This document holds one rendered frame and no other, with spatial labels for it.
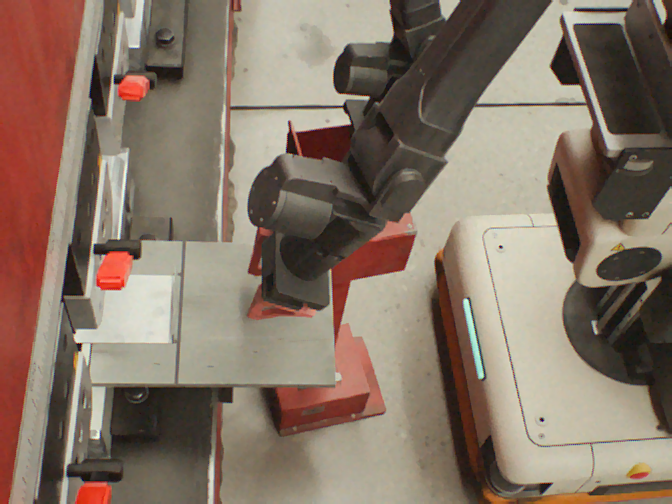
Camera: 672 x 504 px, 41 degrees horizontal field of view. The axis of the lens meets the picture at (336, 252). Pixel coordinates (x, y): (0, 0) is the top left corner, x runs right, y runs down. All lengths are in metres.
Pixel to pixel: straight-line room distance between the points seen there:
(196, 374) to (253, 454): 1.04
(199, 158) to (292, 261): 0.43
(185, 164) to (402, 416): 0.99
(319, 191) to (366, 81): 0.47
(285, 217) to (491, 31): 0.24
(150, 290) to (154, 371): 0.10
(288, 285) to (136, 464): 0.31
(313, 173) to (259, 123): 1.67
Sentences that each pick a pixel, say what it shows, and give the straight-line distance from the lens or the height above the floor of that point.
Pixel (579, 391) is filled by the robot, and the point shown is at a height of 0.28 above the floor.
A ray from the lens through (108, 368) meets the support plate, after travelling 0.99.
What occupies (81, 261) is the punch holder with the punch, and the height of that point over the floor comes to 1.24.
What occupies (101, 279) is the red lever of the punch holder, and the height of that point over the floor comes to 1.26.
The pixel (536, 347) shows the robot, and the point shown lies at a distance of 1.90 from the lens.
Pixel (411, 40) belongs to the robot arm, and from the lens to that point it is 1.25.
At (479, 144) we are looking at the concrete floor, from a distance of 2.53.
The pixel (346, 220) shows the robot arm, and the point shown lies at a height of 1.21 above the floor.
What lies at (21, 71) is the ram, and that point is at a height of 1.48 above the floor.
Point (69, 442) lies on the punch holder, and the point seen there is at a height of 1.20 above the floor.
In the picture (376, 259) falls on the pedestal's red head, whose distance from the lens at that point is 1.40.
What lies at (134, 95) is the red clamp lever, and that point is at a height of 1.26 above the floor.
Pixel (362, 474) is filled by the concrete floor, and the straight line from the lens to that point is 2.01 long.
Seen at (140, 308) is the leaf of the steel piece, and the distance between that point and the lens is 1.02.
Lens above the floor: 1.90
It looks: 58 degrees down
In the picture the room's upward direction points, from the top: 11 degrees clockwise
